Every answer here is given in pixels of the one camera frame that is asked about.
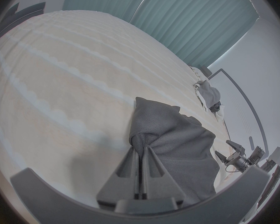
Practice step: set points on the bed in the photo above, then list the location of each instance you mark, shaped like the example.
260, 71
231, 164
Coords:
72, 78

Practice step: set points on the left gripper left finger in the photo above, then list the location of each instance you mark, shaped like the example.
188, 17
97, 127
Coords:
121, 185

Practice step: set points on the grey garment with white hem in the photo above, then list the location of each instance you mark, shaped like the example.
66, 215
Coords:
208, 93

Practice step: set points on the black T-shirt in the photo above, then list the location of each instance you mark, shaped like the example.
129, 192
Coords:
177, 136

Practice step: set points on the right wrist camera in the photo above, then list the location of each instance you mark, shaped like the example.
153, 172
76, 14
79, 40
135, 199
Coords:
256, 154

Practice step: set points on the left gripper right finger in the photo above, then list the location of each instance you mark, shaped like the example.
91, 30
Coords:
161, 185

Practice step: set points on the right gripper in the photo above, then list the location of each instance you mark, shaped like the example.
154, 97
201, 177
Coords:
239, 162

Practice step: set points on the black garment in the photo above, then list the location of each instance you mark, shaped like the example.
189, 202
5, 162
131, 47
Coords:
215, 106

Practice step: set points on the dark grey dresser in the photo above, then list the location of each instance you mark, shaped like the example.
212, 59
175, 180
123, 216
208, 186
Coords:
21, 15

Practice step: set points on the dark grey bedside table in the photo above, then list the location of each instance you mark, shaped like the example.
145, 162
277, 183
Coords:
206, 71

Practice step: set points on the white printed pillow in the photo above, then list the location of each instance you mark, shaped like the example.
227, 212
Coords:
197, 73

